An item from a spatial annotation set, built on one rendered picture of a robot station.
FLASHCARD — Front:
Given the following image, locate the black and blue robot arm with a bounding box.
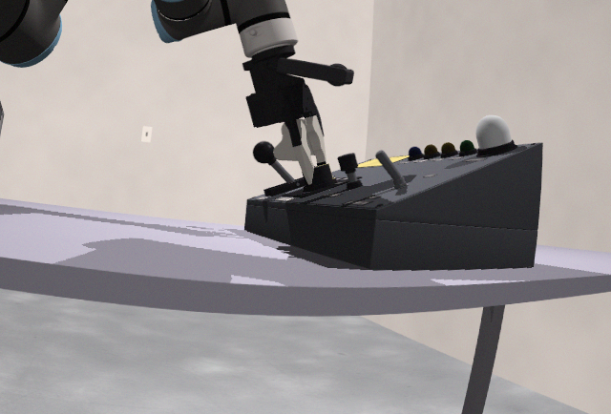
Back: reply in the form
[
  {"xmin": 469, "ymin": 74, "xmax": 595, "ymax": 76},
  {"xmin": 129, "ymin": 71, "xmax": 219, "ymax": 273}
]
[{"xmin": 0, "ymin": 0, "xmax": 354, "ymax": 87}]

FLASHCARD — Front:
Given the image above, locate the black control console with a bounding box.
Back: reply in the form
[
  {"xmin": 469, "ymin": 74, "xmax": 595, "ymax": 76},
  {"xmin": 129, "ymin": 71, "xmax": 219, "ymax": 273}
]
[{"xmin": 244, "ymin": 115, "xmax": 543, "ymax": 270}]

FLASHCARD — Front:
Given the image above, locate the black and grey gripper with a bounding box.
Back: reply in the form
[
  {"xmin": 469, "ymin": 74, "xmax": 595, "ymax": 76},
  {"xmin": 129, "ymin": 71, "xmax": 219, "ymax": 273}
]
[{"xmin": 242, "ymin": 45, "xmax": 327, "ymax": 185}]

